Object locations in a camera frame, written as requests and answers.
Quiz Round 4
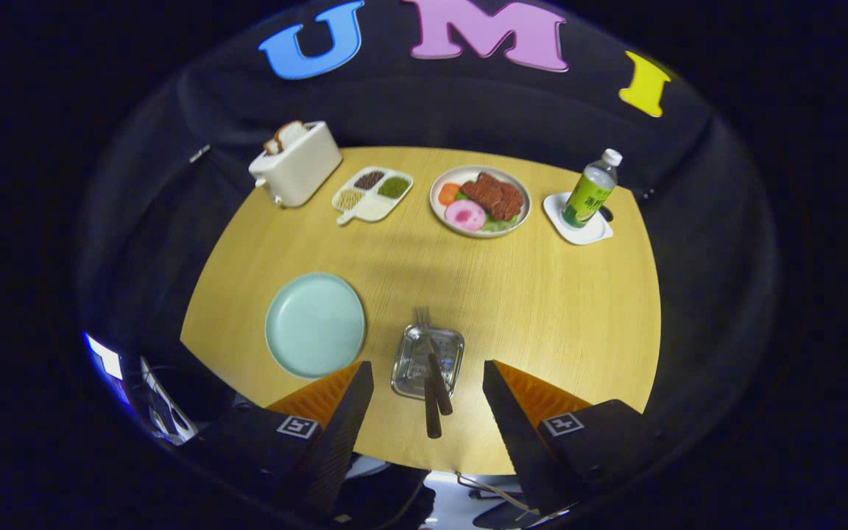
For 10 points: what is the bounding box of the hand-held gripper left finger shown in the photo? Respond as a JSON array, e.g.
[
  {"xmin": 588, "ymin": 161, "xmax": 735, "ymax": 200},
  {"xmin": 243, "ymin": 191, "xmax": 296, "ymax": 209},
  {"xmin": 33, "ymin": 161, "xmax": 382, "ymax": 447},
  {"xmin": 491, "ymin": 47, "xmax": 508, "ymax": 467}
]
[{"xmin": 196, "ymin": 361, "xmax": 375, "ymax": 520}]

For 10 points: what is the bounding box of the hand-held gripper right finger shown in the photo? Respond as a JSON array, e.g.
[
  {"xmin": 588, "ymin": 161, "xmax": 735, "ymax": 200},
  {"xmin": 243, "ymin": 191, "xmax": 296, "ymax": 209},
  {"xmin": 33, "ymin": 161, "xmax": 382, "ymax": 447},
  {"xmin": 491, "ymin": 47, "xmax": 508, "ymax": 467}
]
[{"xmin": 483, "ymin": 359, "xmax": 671, "ymax": 520}]

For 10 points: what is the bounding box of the wooden handle metal fork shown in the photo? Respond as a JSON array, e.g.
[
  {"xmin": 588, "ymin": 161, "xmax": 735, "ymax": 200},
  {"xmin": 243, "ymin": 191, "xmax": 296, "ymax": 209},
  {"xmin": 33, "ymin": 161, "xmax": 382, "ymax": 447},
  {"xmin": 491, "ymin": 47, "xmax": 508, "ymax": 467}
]
[{"xmin": 413, "ymin": 306, "xmax": 443, "ymax": 440}]

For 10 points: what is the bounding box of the wooden handle metal spoon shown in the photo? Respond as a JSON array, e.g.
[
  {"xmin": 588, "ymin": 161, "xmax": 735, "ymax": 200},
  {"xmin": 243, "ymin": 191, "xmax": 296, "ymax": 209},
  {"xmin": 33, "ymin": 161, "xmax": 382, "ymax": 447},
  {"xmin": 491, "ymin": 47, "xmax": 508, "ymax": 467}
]
[{"xmin": 406, "ymin": 328, "xmax": 454, "ymax": 417}]

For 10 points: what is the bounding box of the small metal tray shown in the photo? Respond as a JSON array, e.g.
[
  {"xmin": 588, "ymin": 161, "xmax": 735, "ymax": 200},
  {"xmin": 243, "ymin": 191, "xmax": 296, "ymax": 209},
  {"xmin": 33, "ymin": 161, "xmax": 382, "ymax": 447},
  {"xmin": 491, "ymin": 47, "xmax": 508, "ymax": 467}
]
[{"xmin": 391, "ymin": 324, "xmax": 465, "ymax": 400}]

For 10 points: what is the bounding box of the mint green plate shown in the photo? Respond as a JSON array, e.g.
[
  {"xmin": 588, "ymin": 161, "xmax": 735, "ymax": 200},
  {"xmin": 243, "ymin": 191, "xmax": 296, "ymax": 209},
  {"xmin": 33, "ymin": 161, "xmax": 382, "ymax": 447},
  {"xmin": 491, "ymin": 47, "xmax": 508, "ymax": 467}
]
[{"xmin": 264, "ymin": 272, "xmax": 367, "ymax": 380}]

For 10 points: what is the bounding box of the white square coaster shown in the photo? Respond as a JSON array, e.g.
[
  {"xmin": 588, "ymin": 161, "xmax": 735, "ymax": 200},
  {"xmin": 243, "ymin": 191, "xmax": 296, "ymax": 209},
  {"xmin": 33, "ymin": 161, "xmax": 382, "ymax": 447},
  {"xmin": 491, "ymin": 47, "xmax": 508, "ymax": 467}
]
[{"xmin": 543, "ymin": 192, "xmax": 614, "ymax": 246}]

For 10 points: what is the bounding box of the pink round ham slice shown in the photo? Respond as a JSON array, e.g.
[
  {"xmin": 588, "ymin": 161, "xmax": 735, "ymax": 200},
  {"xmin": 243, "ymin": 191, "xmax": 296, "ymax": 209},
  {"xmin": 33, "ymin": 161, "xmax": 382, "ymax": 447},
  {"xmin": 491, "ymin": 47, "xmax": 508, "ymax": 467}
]
[{"xmin": 445, "ymin": 199, "xmax": 487, "ymax": 233}]

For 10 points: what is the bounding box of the white round food plate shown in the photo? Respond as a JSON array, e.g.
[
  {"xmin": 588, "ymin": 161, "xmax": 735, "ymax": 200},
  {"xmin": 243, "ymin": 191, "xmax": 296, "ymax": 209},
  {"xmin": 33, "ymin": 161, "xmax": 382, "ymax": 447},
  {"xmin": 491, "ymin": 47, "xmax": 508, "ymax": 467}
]
[{"xmin": 429, "ymin": 166, "xmax": 532, "ymax": 239}]

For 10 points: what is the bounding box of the brown meat piece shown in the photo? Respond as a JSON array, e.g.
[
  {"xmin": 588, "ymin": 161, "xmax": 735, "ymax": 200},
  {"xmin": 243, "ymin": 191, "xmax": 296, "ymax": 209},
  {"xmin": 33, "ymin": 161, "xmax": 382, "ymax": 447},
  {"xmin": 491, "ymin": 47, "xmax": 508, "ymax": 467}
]
[{"xmin": 459, "ymin": 172, "xmax": 525, "ymax": 221}]

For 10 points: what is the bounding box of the white divided dish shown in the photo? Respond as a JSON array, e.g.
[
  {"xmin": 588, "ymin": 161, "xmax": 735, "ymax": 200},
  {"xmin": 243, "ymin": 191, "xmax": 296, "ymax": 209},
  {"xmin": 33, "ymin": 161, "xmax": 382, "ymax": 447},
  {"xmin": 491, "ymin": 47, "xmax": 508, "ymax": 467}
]
[{"xmin": 331, "ymin": 166, "xmax": 414, "ymax": 225}]

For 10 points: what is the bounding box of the green label drink bottle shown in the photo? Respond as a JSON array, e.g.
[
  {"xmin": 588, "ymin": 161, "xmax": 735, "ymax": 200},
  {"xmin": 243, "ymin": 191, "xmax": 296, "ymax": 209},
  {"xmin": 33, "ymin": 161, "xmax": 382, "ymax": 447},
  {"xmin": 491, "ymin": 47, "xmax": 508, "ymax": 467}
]
[{"xmin": 561, "ymin": 149, "xmax": 623, "ymax": 229}]

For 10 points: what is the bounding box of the white toaster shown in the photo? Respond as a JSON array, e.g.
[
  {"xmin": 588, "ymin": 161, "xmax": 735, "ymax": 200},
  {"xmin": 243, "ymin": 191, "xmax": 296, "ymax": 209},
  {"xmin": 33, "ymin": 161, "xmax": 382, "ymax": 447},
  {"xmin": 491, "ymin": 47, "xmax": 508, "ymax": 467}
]
[{"xmin": 248, "ymin": 121, "xmax": 343, "ymax": 208}]

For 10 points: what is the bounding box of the grey cable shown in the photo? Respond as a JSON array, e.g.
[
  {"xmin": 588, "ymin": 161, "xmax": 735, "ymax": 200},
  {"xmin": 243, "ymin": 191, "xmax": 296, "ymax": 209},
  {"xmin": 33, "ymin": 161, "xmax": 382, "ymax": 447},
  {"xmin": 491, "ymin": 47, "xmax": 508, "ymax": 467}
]
[{"xmin": 457, "ymin": 473, "xmax": 535, "ymax": 516}]

